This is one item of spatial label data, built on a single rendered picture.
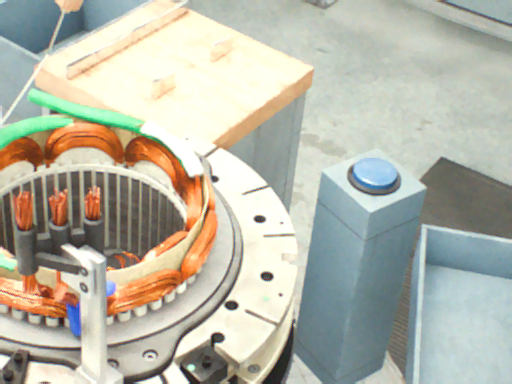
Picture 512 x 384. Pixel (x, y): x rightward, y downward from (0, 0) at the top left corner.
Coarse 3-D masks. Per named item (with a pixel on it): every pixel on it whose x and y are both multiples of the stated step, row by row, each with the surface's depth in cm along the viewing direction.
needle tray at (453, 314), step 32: (416, 256) 85; (448, 256) 86; (480, 256) 85; (416, 288) 80; (448, 288) 85; (480, 288) 85; (416, 320) 76; (448, 320) 82; (480, 320) 82; (416, 352) 74; (448, 352) 79; (480, 352) 80
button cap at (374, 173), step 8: (360, 160) 94; (368, 160) 94; (376, 160) 94; (384, 160) 95; (360, 168) 93; (368, 168) 93; (376, 168) 93; (384, 168) 93; (392, 168) 94; (360, 176) 92; (368, 176) 92; (376, 176) 92; (384, 176) 93; (392, 176) 93; (368, 184) 92; (376, 184) 92; (384, 184) 92; (392, 184) 93
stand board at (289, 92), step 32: (160, 0) 109; (160, 32) 105; (192, 32) 105; (224, 32) 106; (64, 64) 99; (128, 64) 100; (160, 64) 100; (192, 64) 101; (224, 64) 101; (256, 64) 101; (288, 64) 102; (64, 96) 97; (96, 96) 95; (128, 96) 95; (160, 96) 96; (192, 96) 96; (224, 96) 97; (256, 96) 97; (288, 96) 100; (192, 128) 92; (224, 128) 93
